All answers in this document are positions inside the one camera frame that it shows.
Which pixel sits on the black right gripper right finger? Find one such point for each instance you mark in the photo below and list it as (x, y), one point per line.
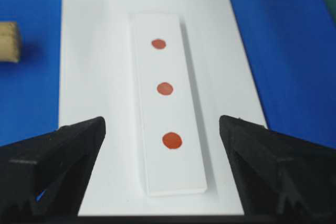
(279, 176)

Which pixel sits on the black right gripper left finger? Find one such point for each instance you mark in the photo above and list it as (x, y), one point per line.
(47, 176)

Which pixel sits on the wooden mallet hammer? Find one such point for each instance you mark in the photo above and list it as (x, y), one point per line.
(10, 42)

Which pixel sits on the small white raised block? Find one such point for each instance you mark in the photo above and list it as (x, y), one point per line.
(168, 134)

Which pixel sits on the large white base board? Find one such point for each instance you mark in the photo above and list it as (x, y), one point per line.
(96, 79)

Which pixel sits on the blue table cloth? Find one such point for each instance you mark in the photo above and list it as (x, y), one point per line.
(289, 45)

